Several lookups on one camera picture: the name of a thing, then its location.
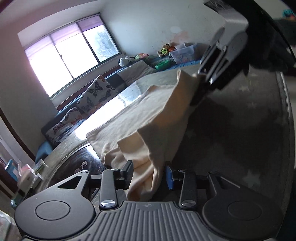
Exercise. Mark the window with green frame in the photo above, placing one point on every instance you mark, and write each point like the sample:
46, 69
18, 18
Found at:
67, 53

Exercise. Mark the blue corner sofa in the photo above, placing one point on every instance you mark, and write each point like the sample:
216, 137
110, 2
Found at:
46, 148

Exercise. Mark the large butterfly print pillow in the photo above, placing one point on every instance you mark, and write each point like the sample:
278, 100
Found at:
96, 95

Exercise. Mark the green plastic bowl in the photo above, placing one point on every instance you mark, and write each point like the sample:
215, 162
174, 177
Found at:
163, 65

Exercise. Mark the grey plain cushion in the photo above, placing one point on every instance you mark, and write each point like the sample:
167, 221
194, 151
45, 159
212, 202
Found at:
135, 71

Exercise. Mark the blue cardboard box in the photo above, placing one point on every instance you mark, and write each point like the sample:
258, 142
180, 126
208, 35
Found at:
12, 169

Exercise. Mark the small butterfly print pillow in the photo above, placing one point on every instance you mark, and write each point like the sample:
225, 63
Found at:
69, 122

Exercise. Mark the quilted green table cover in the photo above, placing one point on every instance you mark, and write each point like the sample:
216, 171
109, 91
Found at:
244, 131

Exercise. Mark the black white plush toy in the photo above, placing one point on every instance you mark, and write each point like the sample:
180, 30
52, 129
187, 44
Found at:
123, 62

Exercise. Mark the round black induction cooktop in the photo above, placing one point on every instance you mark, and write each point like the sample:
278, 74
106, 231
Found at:
84, 158

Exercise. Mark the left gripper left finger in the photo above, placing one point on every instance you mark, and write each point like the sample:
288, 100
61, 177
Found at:
109, 181

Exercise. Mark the clear plastic storage box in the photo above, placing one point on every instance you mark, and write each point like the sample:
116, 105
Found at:
186, 54

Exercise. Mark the pink green plush toy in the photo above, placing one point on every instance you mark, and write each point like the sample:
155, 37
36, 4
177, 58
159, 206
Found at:
141, 56

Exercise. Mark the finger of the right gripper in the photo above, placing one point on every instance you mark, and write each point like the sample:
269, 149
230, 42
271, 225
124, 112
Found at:
231, 63
213, 55

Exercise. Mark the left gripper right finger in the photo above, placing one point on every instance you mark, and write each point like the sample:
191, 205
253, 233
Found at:
184, 180

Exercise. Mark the colourful plush toy pile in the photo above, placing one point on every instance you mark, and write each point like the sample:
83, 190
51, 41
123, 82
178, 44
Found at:
166, 49

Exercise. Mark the pink tissue pack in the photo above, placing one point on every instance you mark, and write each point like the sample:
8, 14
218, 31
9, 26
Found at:
24, 171

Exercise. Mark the dark wooden door frame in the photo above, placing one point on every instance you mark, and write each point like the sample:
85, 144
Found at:
13, 144

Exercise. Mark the white small box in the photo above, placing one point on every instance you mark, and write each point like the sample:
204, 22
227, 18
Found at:
25, 186

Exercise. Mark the cream garment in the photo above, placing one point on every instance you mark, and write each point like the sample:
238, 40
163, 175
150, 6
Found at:
148, 132

